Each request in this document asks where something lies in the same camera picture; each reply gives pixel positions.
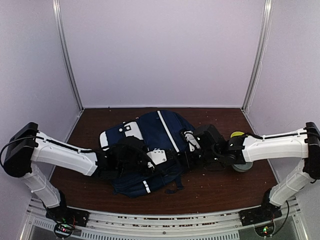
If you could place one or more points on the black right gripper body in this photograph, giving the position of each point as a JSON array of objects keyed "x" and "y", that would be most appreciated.
[{"x": 191, "y": 163}]

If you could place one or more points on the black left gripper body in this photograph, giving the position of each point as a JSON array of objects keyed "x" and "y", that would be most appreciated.
[{"x": 130, "y": 167}]

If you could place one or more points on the navy blue student backpack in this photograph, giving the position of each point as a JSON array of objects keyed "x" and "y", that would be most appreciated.
[{"x": 146, "y": 154}]

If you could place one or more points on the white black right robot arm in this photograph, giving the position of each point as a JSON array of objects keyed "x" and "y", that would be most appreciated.
[{"x": 303, "y": 143}]

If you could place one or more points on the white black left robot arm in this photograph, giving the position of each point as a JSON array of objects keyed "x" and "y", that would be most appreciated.
[{"x": 29, "y": 146}]

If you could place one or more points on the pale blue ceramic bowl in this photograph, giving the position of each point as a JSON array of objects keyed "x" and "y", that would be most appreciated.
[{"x": 242, "y": 168}]

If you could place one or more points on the yellow green bowl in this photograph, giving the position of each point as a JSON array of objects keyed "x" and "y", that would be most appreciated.
[{"x": 237, "y": 134}]

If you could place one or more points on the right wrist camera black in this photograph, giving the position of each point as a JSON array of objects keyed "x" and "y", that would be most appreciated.
[{"x": 191, "y": 140}]

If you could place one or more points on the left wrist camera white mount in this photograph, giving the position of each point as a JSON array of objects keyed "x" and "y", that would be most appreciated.
[{"x": 161, "y": 157}]

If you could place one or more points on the aluminium front rail frame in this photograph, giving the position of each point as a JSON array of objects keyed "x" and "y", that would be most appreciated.
[{"x": 221, "y": 225}]

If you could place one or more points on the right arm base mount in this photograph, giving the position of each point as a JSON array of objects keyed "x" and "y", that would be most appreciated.
[{"x": 263, "y": 213}]

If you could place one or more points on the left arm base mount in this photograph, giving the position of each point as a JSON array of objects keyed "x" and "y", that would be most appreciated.
[{"x": 66, "y": 218}]

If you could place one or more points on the right aluminium corner post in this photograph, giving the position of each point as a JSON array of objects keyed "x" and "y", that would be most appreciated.
[{"x": 261, "y": 47}]

